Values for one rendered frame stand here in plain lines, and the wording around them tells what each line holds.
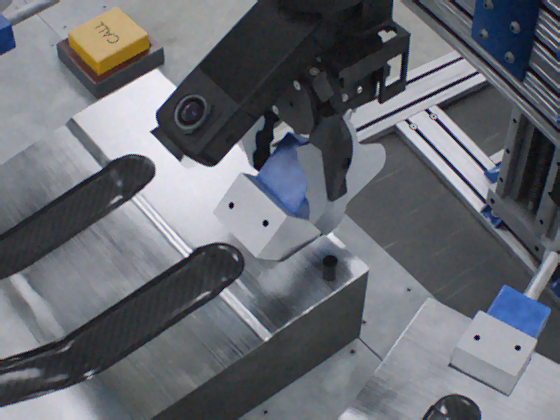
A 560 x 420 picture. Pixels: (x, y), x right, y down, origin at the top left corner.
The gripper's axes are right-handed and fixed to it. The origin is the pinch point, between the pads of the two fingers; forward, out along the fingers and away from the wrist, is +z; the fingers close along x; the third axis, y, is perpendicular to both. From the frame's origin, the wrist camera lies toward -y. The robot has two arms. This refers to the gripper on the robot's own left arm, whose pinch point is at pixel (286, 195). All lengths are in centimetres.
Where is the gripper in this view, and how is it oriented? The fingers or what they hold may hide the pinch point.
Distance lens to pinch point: 73.5
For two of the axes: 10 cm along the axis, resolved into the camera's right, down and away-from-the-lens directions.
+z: 0.0, 6.3, 7.7
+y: 7.8, -4.9, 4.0
